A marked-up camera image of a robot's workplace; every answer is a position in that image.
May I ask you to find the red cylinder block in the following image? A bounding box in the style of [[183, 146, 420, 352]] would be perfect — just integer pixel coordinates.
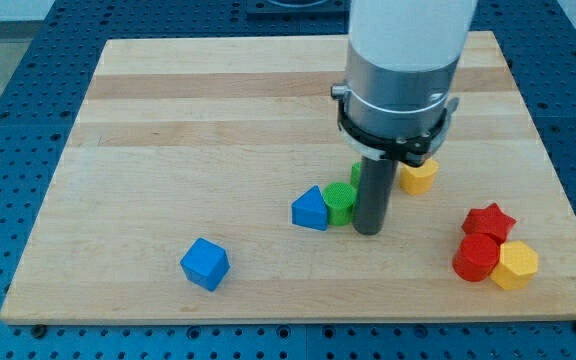
[[452, 233, 500, 282]]

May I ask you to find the green cylinder block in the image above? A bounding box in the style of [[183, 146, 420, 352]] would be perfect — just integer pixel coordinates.
[[322, 182, 356, 226]]

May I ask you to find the red star block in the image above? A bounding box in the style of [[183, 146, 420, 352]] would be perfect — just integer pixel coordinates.
[[461, 203, 517, 245]]

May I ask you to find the yellow block near tool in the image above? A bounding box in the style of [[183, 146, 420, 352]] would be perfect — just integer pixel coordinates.
[[399, 159, 440, 195]]

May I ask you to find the blue triangle block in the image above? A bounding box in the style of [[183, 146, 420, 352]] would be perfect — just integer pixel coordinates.
[[291, 185, 328, 231]]

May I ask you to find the green block behind tool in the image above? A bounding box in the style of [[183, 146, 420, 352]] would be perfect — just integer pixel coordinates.
[[350, 162, 362, 189]]

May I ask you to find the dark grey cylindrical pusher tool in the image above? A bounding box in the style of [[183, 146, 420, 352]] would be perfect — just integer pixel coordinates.
[[353, 157, 398, 235]]

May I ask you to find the yellow hexagon block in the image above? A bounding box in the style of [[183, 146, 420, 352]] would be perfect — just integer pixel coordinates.
[[489, 241, 539, 290]]

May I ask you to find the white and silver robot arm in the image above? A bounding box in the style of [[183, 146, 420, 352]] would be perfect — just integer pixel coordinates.
[[331, 0, 477, 167]]

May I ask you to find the blue cube block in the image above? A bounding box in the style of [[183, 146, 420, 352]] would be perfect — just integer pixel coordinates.
[[180, 238, 230, 291]]

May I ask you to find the wooden board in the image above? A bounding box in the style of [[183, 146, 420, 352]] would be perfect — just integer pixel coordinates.
[[0, 31, 576, 325]]

